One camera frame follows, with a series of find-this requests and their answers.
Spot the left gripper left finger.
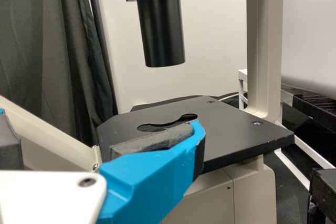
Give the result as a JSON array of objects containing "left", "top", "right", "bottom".
[{"left": 0, "top": 107, "right": 24, "bottom": 170}]

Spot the cream microscope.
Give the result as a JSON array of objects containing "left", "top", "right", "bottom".
[{"left": 0, "top": 0, "right": 295, "bottom": 224}]

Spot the white metal frame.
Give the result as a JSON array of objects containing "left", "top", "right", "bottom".
[{"left": 237, "top": 68, "right": 336, "bottom": 192}]

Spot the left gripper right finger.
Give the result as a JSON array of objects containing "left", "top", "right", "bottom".
[{"left": 96, "top": 119, "right": 207, "bottom": 224}]

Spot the black platform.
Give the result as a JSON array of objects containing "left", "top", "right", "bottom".
[
  {"left": 291, "top": 93, "right": 336, "bottom": 128},
  {"left": 309, "top": 168, "right": 336, "bottom": 224}
]

